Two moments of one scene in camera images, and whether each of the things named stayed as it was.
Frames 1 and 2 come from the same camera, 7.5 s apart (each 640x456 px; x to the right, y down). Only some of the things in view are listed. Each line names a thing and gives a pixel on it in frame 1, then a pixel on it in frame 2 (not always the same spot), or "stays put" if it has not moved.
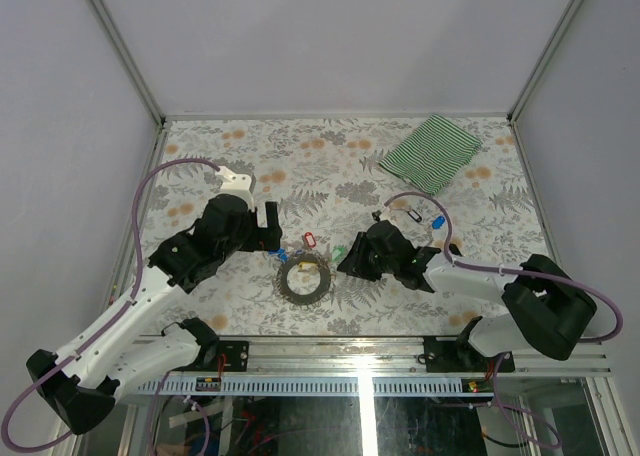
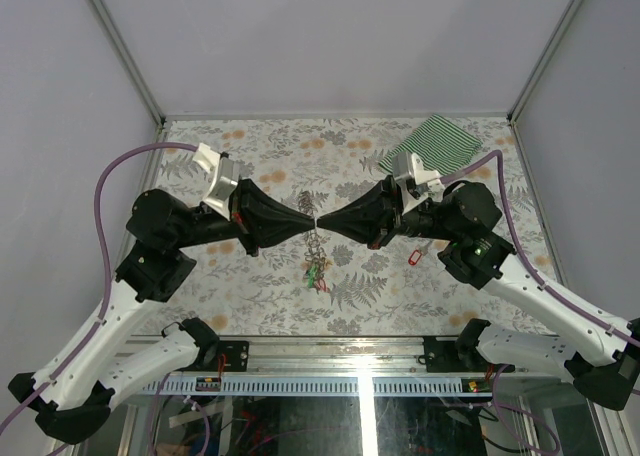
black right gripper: (355, 261) → (371, 219)
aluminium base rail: (370, 366) stays put
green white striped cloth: (432, 156) stays put
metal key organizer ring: (287, 293) → (316, 251)
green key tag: (338, 254) → (311, 273)
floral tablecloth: (330, 185) stays put
